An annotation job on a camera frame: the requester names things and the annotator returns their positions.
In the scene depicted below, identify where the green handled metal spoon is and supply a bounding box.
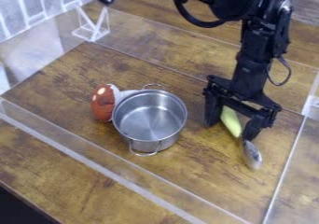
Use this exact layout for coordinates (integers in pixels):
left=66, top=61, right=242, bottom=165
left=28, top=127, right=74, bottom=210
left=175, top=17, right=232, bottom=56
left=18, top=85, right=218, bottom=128
left=220, top=106, right=263, bottom=170

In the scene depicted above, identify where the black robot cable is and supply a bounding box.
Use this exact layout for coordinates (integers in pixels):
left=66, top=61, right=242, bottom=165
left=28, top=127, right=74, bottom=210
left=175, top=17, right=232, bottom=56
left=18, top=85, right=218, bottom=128
left=174, top=0, right=294, bottom=88

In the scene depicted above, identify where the clear acrylic right panel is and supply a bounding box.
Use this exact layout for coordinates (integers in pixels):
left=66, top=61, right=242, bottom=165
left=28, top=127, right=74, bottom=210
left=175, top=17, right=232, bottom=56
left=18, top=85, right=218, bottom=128
left=263, top=72, right=319, bottom=224

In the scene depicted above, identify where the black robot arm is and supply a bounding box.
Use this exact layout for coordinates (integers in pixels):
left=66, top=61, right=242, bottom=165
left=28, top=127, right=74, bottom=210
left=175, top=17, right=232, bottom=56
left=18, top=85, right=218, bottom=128
left=99, top=0, right=292, bottom=141

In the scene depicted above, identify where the red toy mushroom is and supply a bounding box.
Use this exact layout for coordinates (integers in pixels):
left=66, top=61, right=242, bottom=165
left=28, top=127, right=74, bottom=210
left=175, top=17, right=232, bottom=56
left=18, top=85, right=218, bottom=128
left=91, top=84, right=136, bottom=122

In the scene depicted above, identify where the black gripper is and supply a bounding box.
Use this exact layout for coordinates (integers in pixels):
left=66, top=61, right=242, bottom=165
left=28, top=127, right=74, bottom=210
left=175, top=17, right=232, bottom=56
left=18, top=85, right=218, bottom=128
left=203, top=58, right=282, bottom=141

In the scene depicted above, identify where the clear acrylic triangle bracket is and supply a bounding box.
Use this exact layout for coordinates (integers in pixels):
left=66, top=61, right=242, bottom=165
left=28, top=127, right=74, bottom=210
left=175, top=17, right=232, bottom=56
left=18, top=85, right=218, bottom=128
left=72, top=7, right=111, bottom=42

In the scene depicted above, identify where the clear acrylic front barrier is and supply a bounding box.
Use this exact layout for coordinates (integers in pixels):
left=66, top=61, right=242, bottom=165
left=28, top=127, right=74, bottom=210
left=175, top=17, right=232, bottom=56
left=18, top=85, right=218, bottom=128
left=0, top=97, right=251, bottom=224

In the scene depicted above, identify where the small steel pot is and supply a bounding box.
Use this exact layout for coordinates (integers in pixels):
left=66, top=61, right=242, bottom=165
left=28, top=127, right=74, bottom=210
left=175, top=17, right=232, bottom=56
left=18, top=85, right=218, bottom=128
left=112, top=84, right=188, bottom=157

